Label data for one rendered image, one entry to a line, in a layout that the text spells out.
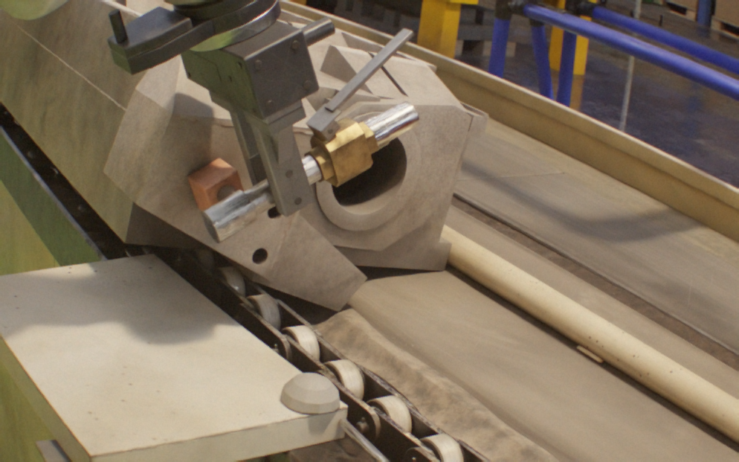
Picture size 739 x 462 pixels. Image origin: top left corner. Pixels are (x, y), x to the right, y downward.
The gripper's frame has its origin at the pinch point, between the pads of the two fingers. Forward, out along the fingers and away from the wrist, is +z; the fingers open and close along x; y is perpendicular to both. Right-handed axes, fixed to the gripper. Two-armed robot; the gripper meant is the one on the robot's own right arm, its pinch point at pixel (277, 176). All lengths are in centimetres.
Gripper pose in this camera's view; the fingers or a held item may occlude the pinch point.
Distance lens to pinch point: 87.1
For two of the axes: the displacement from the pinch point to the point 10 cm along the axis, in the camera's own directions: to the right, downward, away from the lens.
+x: -5.6, -3.5, 7.5
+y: 8.0, -4.8, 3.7
